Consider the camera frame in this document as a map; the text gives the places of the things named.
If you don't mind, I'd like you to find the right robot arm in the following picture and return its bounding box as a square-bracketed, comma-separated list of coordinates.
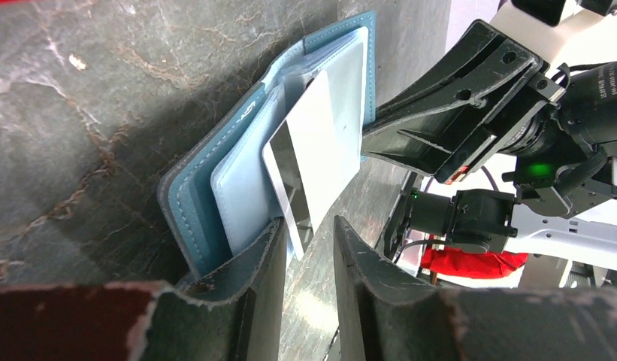
[361, 20, 617, 278]

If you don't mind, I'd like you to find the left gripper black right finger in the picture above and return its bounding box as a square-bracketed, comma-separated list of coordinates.
[333, 216, 617, 360]

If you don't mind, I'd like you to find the person in red jacket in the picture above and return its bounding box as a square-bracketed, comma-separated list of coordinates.
[420, 247, 528, 280]

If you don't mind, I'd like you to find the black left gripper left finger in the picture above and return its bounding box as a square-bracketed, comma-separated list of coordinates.
[0, 218, 286, 360]

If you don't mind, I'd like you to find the silver credit card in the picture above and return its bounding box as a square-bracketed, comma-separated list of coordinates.
[262, 70, 364, 259]

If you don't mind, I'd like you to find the blue card holder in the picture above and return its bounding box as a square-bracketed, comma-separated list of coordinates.
[157, 11, 377, 279]

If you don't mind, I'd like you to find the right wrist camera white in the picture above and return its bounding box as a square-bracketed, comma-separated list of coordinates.
[489, 1, 617, 65]

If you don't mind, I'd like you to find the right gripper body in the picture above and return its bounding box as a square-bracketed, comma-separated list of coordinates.
[457, 63, 579, 174]

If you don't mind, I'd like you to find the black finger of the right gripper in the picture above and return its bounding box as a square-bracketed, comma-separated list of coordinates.
[361, 20, 549, 183]

